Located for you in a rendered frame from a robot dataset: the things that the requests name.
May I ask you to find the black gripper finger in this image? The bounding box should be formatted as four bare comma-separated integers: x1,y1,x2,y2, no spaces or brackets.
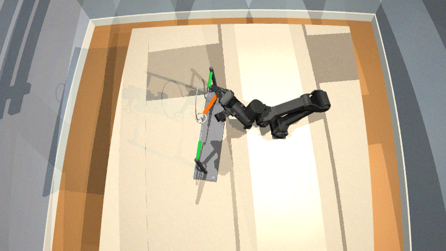
211,84,229,101

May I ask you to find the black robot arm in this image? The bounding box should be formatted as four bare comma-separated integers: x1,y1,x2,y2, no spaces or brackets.
215,89,331,139

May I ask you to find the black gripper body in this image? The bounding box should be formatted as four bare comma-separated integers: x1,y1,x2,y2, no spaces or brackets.
219,90,246,118

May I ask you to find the orange handle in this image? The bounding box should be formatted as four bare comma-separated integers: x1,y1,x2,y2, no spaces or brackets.
195,94,218,124

